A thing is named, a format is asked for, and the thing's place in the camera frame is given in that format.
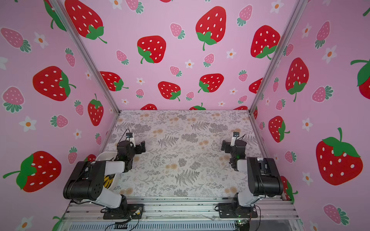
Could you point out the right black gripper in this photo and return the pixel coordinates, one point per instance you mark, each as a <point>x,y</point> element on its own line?
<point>226,146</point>

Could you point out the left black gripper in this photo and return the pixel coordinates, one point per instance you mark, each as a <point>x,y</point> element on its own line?
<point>138,150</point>

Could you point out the white plastic storage box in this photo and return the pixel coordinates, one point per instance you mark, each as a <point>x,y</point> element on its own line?
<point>111,176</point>

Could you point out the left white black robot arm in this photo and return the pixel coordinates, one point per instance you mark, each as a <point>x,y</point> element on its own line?
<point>87,179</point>

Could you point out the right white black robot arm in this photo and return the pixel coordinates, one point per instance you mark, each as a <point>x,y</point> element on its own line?
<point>263,176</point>

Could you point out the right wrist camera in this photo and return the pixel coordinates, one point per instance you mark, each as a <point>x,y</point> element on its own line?
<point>235,136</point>

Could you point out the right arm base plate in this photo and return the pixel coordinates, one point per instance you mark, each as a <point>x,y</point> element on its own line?
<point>237,210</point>

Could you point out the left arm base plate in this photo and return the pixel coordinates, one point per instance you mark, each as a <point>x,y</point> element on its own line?
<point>129,211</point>

